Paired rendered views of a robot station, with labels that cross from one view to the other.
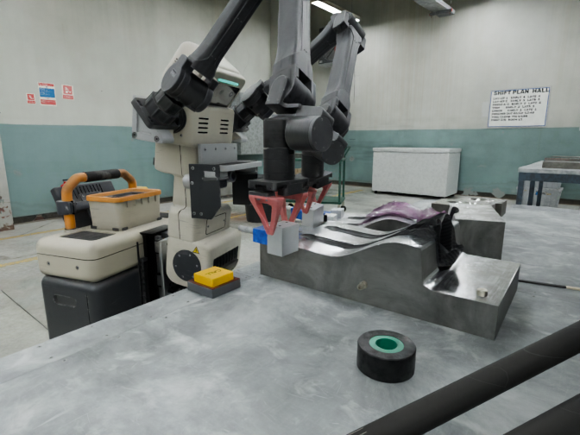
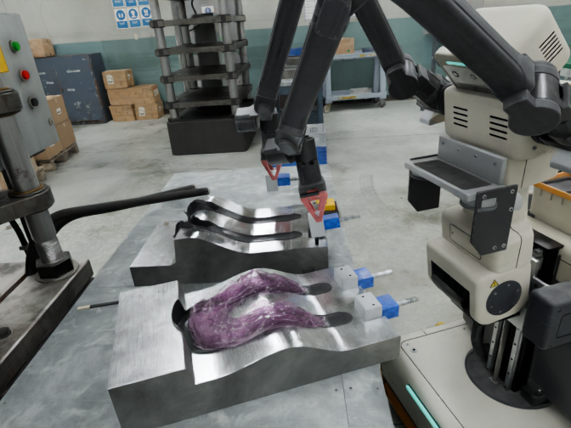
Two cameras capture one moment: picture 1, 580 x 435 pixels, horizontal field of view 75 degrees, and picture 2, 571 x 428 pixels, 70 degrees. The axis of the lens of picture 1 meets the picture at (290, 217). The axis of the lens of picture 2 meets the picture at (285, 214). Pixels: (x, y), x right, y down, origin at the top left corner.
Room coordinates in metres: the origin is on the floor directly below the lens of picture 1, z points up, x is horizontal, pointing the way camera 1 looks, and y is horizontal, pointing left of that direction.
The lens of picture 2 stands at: (1.71, -0.65, 1.39)
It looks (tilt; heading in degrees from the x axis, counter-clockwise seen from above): 25 degrees down; 145
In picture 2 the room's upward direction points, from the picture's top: 4 degrees counter-clockwise
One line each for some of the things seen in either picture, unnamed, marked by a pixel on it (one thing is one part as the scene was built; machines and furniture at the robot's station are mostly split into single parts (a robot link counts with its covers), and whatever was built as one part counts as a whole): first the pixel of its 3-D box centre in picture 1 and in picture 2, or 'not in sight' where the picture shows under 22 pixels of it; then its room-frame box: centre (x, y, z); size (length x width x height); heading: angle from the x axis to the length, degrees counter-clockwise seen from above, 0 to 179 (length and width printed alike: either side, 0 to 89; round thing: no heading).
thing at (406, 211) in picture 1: (404, 211); (252, 303); (1.14, -0.35, 0.90); 0.26 x 0.18 x 0.08; 70
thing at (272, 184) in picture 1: (279, 168); (271, 141); (0.69, 0.02, 1.06); 0.10 x 0.07 x 0.07; 143
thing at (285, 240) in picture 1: (263, 233); (286, 179); (0.71, 0.05, 0.94); 0.13 x 0.05 x 0.05; 52
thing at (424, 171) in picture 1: (414, 171); not in sight; (7.63, -2.52, 0.47); 1.52 x 0.77 x 0.94; 51
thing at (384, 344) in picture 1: (385, 355); not in sight; (0.48, -0.14, 0.82); 0.08 x 0.08 x 0.04
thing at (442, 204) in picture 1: (462, 211); not in sight; (1.46, -0.68, 0.84); 0.20 x 0.15 x 0.07; 53
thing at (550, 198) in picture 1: (538, 196); not in sight; (6.27, -4.17, 0.16); 0.60 x 0.42 x 0.33; 47
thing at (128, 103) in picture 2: not in sight; (133, 94); (-5.72, 1.49, 0.42); 0.86 x 0.33 x 0.83; 51
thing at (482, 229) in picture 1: (404, 224); (253, 323); (1.14, -0.36, 0.86); 0.50 x 0.26 x 0.11; 70
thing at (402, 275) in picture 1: (382, 253); (234, 234); (0.80, -0.21, 0.87); 0.50 x 0.26 x 0.14; 53
